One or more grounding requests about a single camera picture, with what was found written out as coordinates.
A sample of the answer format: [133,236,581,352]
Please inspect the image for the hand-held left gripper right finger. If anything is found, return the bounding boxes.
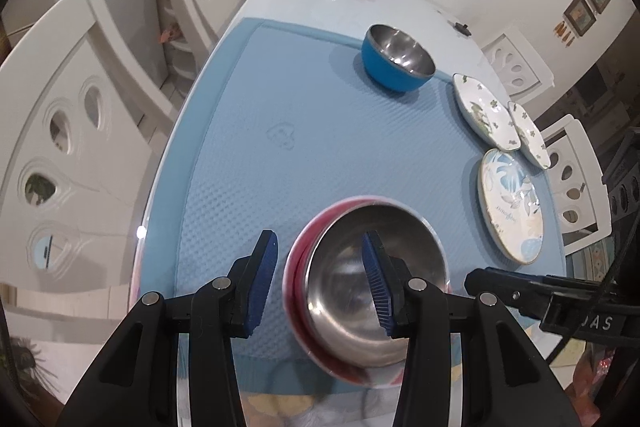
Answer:
[361,229,581,427]

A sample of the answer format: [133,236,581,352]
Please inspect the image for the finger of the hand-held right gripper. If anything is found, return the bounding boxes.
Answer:
[464,268,556,320]

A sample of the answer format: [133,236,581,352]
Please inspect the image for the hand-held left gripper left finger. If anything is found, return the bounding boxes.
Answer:
[55,229,279,427]

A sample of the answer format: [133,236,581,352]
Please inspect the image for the red steel bowl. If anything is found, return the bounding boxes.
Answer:
[282,194,453,390]

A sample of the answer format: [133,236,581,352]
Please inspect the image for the round leaf-print plate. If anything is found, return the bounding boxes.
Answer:
[476,148,545,265]

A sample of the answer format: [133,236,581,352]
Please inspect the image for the small square flower plate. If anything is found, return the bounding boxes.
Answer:
[507,102,552,170]

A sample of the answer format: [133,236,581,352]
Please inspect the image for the large square flower plate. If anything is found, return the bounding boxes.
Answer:
[452,73,522,152]

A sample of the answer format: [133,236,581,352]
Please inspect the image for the patterned rug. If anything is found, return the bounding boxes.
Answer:
[567,234,618,277]

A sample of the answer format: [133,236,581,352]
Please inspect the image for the blue textured table mat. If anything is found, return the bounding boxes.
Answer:
[142,18,568,395]

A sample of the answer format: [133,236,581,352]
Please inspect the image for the dark wooden cabinet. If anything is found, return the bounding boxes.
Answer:
[570,52,640,142]

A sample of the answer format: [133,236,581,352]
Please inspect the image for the blue steel bowl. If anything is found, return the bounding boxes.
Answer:
[361,24,437,95]

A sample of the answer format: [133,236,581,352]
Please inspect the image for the black cable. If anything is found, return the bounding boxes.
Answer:
[545,227,633,365]

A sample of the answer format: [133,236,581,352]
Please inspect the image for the orange wall ornaments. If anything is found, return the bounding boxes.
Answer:
[554,21,577,51]

